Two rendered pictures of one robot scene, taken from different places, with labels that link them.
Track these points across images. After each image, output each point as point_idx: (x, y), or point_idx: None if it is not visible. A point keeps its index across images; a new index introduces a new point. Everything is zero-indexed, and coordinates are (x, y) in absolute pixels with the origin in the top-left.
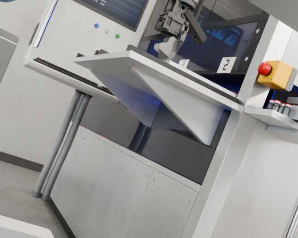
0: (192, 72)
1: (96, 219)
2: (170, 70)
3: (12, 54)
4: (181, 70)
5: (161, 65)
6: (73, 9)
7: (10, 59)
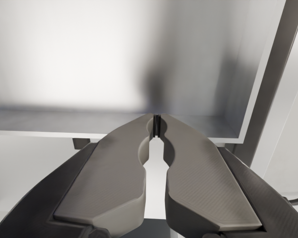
0: (283, 0)
1: None
2: (282, 129)
3: (170, 236)
4: (278, 86)
5: (271, 156)
6: None
7: (170, 230)
